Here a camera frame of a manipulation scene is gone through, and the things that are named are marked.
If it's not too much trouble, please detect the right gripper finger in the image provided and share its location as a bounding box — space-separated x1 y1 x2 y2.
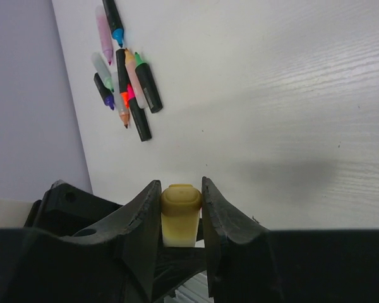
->
202 177 379 302

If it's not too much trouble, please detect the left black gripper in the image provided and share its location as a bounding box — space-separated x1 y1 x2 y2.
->
0 181 205 302

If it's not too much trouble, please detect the black highlighter orange cap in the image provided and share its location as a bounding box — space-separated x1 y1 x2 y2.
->
116 49 129 109

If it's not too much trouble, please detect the pastel green highlighter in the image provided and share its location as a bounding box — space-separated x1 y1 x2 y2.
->
91 52 114 92

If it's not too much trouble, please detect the pastel yellow cap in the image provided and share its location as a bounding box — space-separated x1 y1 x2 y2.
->
160 184 202 217

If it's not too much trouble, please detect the black highlighter purple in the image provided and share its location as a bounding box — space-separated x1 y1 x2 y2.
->
93 73 115 110

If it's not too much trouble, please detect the pastel purple highlighter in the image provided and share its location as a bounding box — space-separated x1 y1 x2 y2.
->
95 5 114 65

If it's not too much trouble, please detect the pastel orange highlighter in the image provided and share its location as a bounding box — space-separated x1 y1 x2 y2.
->
111 72 129 129

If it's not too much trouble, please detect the black highlighter green cap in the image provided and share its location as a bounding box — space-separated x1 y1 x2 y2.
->
135 52 163 114

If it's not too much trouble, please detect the black highlighter blue tip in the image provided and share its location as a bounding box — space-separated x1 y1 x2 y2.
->
102 0 124 48

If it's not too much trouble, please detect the black highlighter pink cap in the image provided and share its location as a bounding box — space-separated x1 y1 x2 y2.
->
127 84 152 142

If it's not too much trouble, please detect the pastel pink highlighter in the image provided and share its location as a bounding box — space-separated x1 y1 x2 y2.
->
124 48 147 109

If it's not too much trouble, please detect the pastel yellow highlighter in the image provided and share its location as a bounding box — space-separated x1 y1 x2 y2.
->
161 213 200 247

